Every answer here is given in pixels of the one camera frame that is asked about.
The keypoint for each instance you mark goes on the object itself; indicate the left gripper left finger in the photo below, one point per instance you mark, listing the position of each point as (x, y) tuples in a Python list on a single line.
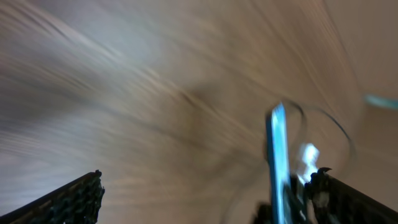
[(76, 202)]

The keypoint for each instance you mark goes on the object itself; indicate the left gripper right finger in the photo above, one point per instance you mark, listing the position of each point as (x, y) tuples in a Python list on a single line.
[(335, 202)]

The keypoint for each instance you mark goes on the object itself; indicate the Galaxy smartphone blue screen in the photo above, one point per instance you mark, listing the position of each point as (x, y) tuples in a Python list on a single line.
[(278, 161)]

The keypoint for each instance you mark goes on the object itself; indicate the white charger adapter plug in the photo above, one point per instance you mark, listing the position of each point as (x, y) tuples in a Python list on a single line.
[(307, 162)]

